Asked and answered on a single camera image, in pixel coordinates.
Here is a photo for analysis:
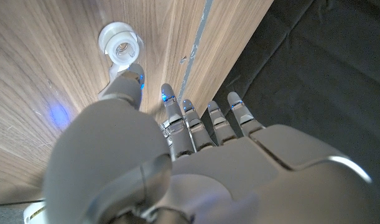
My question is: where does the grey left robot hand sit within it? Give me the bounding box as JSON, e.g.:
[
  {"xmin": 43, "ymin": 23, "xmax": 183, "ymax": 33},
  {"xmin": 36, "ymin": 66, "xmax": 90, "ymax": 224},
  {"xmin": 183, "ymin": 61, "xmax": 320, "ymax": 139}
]
[{"xmin": 42, "ymin": 63, "xmax": 380, "ymax": 224}]

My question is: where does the clear tape roll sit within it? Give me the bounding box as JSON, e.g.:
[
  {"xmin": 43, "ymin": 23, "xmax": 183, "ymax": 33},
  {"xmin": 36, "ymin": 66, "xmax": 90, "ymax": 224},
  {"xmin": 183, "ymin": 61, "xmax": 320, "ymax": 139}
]
[{"xmin": 97, "ymin": 21, "xmax": 146, "ymax": 98}]

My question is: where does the grey tape outline on table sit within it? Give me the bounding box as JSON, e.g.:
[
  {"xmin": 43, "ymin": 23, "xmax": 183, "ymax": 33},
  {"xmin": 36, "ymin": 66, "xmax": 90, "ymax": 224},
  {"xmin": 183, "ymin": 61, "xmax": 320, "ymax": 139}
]
[{"xmin": 176, "ymin": 0, "xmax": 215, "ymax": 102}]

